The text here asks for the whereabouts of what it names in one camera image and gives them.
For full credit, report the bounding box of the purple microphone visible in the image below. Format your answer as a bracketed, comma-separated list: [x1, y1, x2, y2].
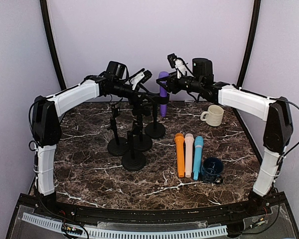
[158, 71, 169, 117]

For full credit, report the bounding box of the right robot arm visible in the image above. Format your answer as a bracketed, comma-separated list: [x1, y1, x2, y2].
[156, 54, 294, 197]

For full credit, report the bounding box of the left black frame post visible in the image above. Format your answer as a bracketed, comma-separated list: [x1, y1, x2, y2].
[39, 0, 67, 90]

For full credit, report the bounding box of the black stand of blue microphone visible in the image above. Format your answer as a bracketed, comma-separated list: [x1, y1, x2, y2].
[107, 105, 129, 156]

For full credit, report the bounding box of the black stand of orange microphone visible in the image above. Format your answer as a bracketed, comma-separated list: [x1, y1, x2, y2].
[132, 108, 152, 152]

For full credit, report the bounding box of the black stand of pink microphone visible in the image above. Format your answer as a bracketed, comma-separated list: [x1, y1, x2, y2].
[121, 120, 146, 171]

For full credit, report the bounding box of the dark blue mug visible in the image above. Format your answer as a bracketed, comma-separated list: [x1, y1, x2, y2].
[200, 157, 224, 184]

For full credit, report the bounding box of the black front rail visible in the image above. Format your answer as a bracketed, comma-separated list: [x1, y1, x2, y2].
[34, 199, 267, 226]

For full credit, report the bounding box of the black stand of purple microphone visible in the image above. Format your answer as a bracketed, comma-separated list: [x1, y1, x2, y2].
[145, 93, 169, 139]

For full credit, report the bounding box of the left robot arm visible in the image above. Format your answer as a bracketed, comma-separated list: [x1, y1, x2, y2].
[29, 61, 152, 197]

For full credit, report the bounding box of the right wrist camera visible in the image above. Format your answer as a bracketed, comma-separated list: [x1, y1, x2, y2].
[167, 53, 190, 79]

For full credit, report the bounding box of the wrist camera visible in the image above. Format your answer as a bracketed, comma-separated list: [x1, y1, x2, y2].
[167, 53, 190, 79]
[128, 68, 152, 91]

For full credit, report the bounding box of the white ribbed mug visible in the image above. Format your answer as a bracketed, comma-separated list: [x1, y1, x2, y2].
[200, 105, 224, 127]

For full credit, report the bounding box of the blue microphone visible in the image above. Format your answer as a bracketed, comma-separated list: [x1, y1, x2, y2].
[193, 136, 204, 180]

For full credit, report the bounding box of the white slotted cable duct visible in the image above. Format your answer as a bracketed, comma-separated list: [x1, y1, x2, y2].
[21, 213, 228, 239]

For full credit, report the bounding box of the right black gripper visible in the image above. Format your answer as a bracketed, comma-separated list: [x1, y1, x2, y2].
[156, 71, 203, 94]

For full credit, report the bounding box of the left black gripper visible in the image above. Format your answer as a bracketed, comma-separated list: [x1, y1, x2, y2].
[113, 80, 155, 109]

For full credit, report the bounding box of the pink microphone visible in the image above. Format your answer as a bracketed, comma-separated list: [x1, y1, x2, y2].
[185, 133, 194, 178]

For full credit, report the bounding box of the right black frame post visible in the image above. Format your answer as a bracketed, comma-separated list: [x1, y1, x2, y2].
[237, 0, 261, 87]

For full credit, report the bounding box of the black frame post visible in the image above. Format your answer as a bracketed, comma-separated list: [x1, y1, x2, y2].
[39, 0, 67, 90]
[237, 0, 261, 87]

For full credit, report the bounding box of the orange microphone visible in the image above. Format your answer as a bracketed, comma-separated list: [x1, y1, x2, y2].
[174, 133, 185, 178]

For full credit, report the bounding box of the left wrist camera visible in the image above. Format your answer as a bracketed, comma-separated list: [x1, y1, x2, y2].
[128, 68, 152, 91]

